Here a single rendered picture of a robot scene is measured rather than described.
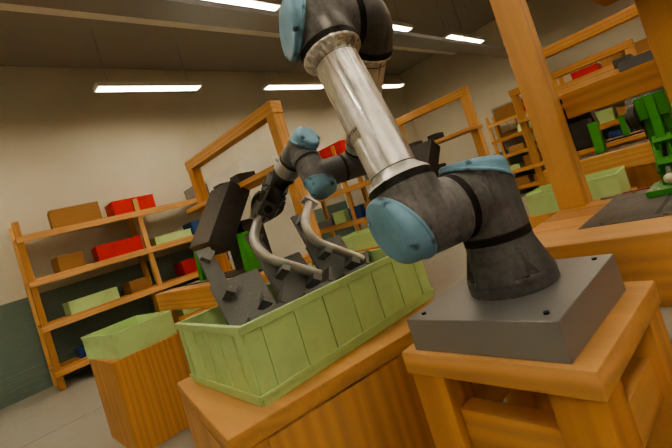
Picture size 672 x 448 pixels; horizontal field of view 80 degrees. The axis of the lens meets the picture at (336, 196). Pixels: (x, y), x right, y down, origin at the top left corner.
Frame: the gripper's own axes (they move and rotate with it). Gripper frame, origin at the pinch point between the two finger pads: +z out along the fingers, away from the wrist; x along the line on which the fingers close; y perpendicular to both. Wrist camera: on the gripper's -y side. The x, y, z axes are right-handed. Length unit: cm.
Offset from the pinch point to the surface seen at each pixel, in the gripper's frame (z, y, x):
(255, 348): -14.6, -47.4, -4.5
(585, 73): -10, 591, -461
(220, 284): 7.1, -21.8, 3.7
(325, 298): -17.5, -31.8, -17.7
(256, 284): 6.0, -18.5, -5.9
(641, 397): -60, -59, -51
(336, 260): 3.0, -1.0, -29.5
